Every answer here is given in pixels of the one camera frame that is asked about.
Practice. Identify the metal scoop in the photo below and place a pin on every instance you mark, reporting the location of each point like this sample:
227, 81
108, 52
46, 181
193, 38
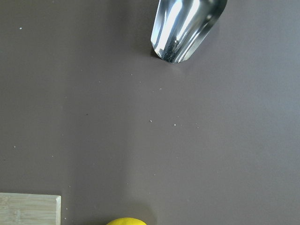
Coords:
180, 26

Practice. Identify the yellow lemon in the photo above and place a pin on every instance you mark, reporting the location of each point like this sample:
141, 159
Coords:
126, 221

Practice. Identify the wooden cutting board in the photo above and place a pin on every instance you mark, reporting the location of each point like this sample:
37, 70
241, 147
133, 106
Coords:
30, 209

